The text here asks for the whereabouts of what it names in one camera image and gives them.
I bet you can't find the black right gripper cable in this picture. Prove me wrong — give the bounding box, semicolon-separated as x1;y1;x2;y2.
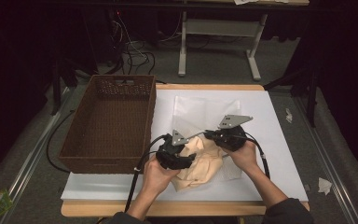
243;132;271;180

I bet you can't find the black stand leg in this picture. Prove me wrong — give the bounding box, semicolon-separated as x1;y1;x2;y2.
262;62;322;129
49;55;79;117

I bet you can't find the metal floor rail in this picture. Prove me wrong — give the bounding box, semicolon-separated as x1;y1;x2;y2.
293;96;358;224
0;87;74;224

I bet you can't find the dark jacket sleeve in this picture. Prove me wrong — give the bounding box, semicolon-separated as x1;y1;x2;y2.
104;211;152;224
262;197;315;224

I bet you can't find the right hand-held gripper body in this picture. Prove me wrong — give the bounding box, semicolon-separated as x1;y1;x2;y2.
213;114;255;153

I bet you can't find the white table cover sheet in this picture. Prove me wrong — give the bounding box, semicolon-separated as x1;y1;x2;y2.
60;89;310;203

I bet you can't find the black floor cable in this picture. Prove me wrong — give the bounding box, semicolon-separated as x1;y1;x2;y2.
45;108;76;174

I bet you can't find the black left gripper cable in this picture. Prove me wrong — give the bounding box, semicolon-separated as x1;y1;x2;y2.
123;133;170;214

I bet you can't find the beige garment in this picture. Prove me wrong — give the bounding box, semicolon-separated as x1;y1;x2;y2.
171;134;228;192

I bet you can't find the white paper scrap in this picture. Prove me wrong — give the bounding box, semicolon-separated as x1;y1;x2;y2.
284;107;294;124
317;176;334;197

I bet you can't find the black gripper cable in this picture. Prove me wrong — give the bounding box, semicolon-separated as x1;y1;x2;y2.
123;133;170;214
243;132;271;180

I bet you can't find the brown woven basket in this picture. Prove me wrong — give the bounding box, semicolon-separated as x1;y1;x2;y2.
58;74;158;175

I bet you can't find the wooden table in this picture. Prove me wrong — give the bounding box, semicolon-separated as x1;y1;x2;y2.
60;83;310;218

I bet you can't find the person's right hand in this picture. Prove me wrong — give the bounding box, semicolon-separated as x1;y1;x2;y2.
223;140;259;175

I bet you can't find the person's left hand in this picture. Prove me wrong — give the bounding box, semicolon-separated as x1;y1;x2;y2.
141;154;182;196

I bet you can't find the white metal desk frame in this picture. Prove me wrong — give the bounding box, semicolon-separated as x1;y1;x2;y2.
177;10;269;82

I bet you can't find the tangle of floor cables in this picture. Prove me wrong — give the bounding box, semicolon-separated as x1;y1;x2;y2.
106;10;157;77

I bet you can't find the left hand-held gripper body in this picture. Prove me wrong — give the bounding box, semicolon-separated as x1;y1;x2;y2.
155;129;190;171

